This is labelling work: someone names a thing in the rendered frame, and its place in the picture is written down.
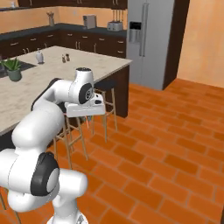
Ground dark wood tall panel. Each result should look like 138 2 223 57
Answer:
162 0 191 90

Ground tools in grey pot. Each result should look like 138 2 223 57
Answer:
45 10 57 27

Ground silver box appliance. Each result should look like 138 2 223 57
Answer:
82 14 97 30

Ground dark wood base cupboards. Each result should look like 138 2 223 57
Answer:
0 28 128 60

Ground silver double-door fridge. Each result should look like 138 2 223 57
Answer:
126 0 176 91

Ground silver toaster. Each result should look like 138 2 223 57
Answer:
107 20 124 32

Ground dark wood wall cupboards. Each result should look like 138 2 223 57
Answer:
17 0 129 11

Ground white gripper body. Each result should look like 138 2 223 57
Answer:
64 101 107 118

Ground green plant in grey pot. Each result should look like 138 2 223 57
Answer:
0 57 24 82

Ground hanging tools on rail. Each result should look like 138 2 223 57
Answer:
111 8 123 23

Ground dark wall shelf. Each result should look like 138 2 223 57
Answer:
0 5 22 12

